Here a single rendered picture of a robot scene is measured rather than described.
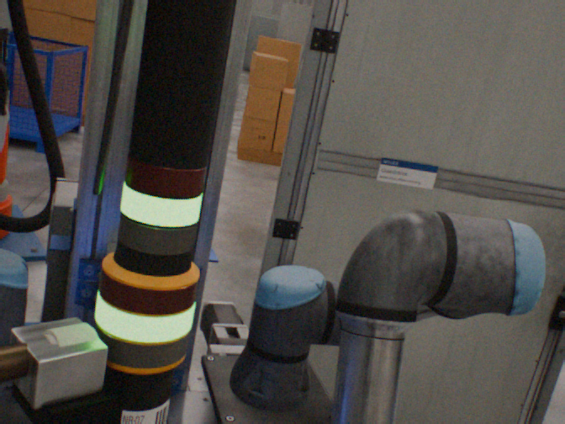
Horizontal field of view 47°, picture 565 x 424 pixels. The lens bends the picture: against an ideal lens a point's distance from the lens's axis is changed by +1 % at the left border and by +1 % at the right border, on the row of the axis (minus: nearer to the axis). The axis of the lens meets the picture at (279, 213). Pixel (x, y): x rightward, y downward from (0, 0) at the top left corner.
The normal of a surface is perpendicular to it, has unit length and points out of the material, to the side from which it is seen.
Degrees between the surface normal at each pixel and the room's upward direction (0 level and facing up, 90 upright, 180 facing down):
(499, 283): 89
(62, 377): 90
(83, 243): 90
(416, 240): 52
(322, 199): 90
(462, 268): 79
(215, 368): 0
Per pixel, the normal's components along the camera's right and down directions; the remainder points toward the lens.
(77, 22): 0.07, 0.30
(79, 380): 0.65, 0.33
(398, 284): 0.11, 0.06
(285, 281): 0.06, -0.95
